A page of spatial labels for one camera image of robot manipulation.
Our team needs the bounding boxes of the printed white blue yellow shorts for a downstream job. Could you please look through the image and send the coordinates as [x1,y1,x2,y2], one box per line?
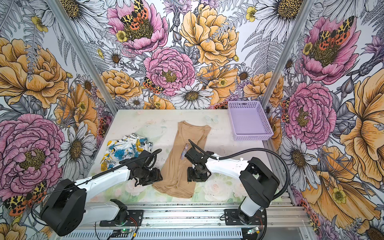
[101,133,153,172]

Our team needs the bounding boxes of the beige garment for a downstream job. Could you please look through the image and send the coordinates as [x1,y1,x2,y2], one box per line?
[153,121,211,199]

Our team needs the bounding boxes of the lavender plastic basket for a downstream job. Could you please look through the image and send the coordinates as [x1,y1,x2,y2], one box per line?
[228,101,274,141]

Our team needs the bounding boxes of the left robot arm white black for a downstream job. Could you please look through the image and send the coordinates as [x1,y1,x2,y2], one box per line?
[39,149,163,237]

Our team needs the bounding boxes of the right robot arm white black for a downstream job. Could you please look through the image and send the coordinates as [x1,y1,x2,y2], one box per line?
[182,147,280,225]

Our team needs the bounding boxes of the aluminium mounting rail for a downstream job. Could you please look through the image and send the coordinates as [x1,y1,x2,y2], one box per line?
[77,203,310,229]

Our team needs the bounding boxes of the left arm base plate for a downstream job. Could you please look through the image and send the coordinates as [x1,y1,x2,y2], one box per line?
[99,210,144,227]

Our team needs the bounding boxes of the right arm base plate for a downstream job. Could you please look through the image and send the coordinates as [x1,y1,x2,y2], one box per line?
[221,208,267,226]

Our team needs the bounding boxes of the white vented cable duct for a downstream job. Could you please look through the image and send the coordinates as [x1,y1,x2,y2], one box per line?
[57,228,243,240]

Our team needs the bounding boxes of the right black corrugated cable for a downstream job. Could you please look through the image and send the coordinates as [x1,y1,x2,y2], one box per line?
[188,139,291,240]

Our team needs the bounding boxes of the left black cable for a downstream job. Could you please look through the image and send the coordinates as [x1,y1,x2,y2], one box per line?
[29,148,163,227]

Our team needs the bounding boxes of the left aluminium frame post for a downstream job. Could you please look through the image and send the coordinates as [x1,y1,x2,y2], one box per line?
[47,1,119,115]

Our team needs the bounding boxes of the aluminium frame post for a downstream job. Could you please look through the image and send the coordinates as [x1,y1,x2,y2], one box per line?
[261,0,315,109]
[47,1,119,115]

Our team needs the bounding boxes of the right aluminium frame post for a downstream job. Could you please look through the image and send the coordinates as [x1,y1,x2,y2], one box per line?
[261,0,315,109]

